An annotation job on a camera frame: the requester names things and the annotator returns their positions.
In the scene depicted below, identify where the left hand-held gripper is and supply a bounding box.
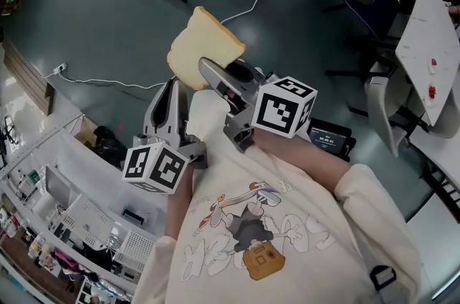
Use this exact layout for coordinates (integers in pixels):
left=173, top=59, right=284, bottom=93
left=121, top=78, right=209, bottom=195

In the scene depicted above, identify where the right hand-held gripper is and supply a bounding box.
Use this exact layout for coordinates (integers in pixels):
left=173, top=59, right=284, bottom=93
left=198, top=57, right=319, bottom=154

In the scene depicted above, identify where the slice of white bread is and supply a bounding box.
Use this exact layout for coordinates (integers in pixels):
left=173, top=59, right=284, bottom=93
left=167, top=6, right=248, bottom=91

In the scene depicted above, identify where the person's left forearm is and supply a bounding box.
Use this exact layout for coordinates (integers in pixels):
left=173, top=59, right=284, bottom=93
left=163, top=167, right=198, bottom=242

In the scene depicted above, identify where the person's right forearm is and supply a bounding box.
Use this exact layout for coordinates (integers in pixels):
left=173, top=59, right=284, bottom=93
left=250, top=129, right=354, bottom=203

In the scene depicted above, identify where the black plastic bag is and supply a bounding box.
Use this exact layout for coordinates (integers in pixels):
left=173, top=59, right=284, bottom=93
left=91, top=125, right=127, bottom=169

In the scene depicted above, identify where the black timer device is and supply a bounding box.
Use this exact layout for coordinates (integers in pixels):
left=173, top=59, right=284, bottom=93
left=308, top=117, right=357, bottom=162

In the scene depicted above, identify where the white perforated basket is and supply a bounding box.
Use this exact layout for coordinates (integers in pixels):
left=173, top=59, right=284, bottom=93
left=53, top=193, right=116, bottom=250
left=112, top=229, right=156, bottom=275

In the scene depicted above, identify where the white shelving rack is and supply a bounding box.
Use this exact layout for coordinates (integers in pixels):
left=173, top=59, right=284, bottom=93
left=0, top=111, right=166, bottom=304

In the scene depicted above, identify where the white plastic chair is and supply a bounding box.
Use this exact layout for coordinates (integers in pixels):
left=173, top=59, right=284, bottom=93
left=364, top=75, right=460, bottom=158

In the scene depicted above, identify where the black office chair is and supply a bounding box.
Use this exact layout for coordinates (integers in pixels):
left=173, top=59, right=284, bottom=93
left=321, top=0, right=409, bottom=80

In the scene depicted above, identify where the person's cream printed shirt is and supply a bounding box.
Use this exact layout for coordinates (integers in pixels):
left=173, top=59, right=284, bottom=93
left=133, top=90, right=422, bottom=304

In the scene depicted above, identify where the white square table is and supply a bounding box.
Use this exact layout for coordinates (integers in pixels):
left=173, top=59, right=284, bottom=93
left=395, top=0, right=460, bottom=128

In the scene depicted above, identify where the grey strap buckle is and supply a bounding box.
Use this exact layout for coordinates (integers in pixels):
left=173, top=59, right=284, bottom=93
left=369, top=264, right=398, bottom=293

